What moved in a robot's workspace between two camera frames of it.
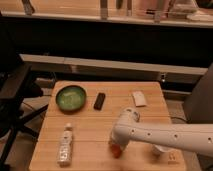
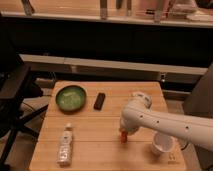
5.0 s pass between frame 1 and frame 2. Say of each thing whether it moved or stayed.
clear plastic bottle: stayed
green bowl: stayed
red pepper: moved
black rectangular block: stayed
